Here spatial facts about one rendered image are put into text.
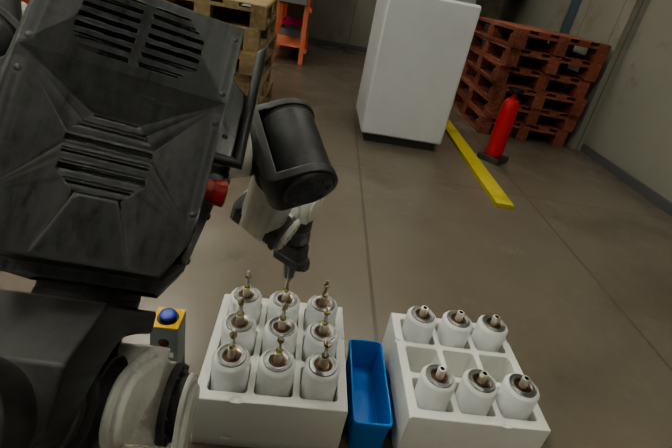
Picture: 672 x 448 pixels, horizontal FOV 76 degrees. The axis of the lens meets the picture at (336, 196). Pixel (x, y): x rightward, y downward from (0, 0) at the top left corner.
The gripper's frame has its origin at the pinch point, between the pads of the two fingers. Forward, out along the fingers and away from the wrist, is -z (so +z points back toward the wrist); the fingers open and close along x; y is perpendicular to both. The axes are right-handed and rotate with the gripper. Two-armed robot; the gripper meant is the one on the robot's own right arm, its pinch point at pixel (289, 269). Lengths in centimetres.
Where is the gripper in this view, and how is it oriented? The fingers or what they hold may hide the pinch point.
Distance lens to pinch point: 130.1
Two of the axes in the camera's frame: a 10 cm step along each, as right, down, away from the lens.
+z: 1.7, -8.8, -4.5
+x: 7.9, 3.9, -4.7
